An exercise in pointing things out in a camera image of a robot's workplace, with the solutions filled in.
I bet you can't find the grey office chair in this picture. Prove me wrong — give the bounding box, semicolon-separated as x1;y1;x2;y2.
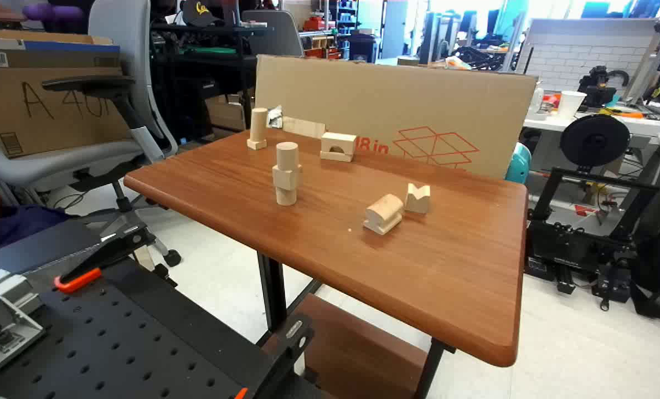
240;8;305;61

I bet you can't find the black filament spool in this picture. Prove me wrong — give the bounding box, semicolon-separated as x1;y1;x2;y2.
559;113;632;171

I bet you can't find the silver metal bracket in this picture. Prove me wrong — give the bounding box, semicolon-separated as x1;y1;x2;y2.
0;269;48;372

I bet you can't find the brown cardboard box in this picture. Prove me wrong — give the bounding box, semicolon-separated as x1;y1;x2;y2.
0;29;135;161

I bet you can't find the black perforated breadboard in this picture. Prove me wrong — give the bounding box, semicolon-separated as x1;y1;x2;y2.
0;218;272;399

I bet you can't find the notched wooden block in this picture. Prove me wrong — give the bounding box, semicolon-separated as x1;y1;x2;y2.
403;182;435;218

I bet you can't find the tall wooden cylinder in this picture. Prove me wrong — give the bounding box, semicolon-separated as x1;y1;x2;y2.
249;106;270;145

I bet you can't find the house-shaped wooden block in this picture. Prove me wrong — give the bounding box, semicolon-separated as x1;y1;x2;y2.
361;194;405;238

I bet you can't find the crumpled white paper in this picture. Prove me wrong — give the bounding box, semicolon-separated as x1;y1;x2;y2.
267;104;287;134

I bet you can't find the white desk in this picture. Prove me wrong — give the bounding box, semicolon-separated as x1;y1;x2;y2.
524;103;660;152

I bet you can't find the small wooden block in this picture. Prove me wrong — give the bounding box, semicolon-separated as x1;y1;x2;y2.
272;186;302;208

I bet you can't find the brown wooden lower shelf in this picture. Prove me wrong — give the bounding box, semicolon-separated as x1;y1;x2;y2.
262;292;430;399

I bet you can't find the black clamp orange handle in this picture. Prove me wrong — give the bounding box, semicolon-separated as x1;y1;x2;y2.
231;315;318;399
54;227;185;295

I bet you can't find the large cardboard panel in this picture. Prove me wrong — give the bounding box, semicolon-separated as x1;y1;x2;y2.
252;54;540;184

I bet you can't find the short wooden cylinder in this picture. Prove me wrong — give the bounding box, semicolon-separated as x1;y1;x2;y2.
274;139;302;173

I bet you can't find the white office chair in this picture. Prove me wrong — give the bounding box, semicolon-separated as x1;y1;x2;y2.
0;0;181;271

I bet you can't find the black table leg frame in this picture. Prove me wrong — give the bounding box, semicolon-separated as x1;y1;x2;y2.
256;250;452;399

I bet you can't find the arched wooden block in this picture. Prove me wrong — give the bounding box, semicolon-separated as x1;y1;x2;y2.
320;132;360;164

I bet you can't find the black 3D printer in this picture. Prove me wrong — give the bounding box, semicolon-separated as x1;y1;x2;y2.
525;166;660;312

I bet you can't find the teal ball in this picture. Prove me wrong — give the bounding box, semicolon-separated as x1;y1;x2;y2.
504;142;535;186

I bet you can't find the wooden cylinder block right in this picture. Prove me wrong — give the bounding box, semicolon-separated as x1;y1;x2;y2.
270;164;304;194

